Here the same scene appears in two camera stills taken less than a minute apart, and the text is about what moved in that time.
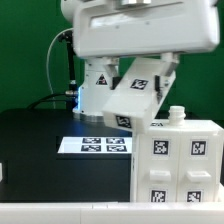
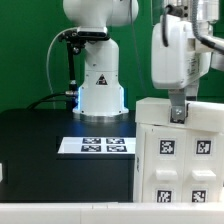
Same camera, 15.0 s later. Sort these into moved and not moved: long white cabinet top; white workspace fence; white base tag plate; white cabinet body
Moved: long white cabinet top
Not moved: white cabinet body; white base tag plate; white workspace fence
